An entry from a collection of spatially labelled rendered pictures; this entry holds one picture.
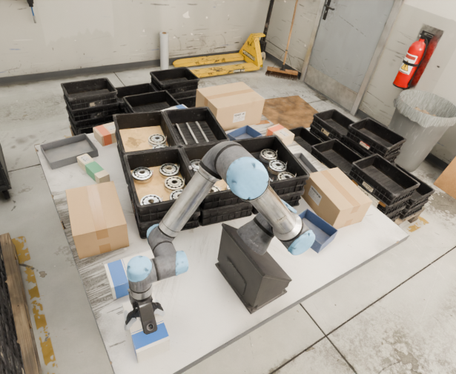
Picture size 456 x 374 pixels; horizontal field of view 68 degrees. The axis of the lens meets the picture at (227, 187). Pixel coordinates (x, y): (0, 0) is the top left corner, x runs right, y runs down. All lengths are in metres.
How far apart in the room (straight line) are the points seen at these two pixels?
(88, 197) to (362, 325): 1.85
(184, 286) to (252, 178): 0.72
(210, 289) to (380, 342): 1.33
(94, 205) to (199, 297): 0.63
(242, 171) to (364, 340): 1.73
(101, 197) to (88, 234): 0.22
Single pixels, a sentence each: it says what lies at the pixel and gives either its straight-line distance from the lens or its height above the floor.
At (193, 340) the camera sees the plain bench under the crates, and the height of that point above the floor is 0.70.
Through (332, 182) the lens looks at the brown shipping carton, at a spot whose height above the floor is 0.86.
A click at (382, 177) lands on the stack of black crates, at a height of 0.49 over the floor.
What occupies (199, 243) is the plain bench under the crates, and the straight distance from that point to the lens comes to 1.67.
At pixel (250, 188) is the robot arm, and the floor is 1.36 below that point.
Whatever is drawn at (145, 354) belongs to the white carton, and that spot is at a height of 0.75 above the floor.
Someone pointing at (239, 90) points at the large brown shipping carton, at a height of 0.90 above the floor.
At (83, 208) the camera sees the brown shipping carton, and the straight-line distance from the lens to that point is 1.65.
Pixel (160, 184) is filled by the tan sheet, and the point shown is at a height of 0.83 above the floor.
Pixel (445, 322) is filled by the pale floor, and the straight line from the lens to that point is 2.85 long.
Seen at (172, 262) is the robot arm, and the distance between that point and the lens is 1.12.
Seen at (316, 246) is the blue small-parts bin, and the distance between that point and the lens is 1.75.
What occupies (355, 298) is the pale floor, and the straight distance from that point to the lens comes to 2.60.
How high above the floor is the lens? 2.01
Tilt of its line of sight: 41 degrees down
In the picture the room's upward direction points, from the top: 9 degrees clockwise
